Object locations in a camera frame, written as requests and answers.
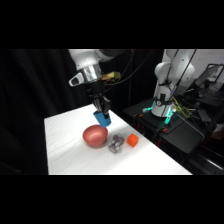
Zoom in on grey crumpled object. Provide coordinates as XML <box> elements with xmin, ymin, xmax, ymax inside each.
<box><xmin>107</xmin><ymin>133</ymin><xmax>126</xmax><ymax>154</ymax></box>

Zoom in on pink bowl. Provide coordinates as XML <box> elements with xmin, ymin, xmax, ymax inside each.
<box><xmin>82</xmin><ymin>124</ymin><xmax>109</xmax><ymax>149</ymax></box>

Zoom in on green base light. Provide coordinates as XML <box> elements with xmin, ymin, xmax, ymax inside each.
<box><xmin>142</xmin><ymin>99</ymin><xmax>178</xmax><ymax>127</ymax></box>

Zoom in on yellow wrist board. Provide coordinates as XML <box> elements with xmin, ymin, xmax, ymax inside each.
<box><xmin>101</xmin><ymin>71</ymin><xmax>122</xmax><ymax>83</ymax></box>

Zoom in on blue plastic cup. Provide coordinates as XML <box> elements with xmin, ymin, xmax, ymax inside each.
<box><xmin>92</xmin><ymin>111</ymin><xmax>112</xmax><ymax>129</ymax></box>

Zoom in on black curtain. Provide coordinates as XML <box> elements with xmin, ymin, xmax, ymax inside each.
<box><xmin>0</xmin><ymin>49</ymin><xmax>165</xmax><ymax>176</ymax></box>

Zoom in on orange cube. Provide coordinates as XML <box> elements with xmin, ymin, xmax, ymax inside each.
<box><xmin>126</xmin><ymin>133</ymin><xmax>140</xmax><ymax>148</ymax></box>

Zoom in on yellow green cable bundle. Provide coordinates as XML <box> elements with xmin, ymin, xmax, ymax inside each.
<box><xmin>172</xmin><ymin>99</ymin><xmax>198</xmax><ymax>120</ymax></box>

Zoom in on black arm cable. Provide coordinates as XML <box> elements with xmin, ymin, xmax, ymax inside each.
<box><xmin>166</xmin><ymin>49</ymin><xmax>200</xmax><ymax>102</ymax></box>

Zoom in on black robot stand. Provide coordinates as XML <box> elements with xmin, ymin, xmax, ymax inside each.
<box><xmin>122</xmin><ymin>97</ymin><xmax>206</xmax><ymax>155</ymax></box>

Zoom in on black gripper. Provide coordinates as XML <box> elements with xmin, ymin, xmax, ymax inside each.
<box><xmin>85</xmin><ymin>79</ymin><xmax>112</xmax><ymax>120</ymax></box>

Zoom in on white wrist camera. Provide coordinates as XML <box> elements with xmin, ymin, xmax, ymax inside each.
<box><xmin>68</xmin><ymin>73</ymin><xmax>85</xmax><ymax>87</ymax></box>

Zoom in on dark tilted monitor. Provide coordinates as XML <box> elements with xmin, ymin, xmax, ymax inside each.
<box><xmin>194</xmin><ymin>63</ymin><xmax>224</xmax><ymax>90</ymax></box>

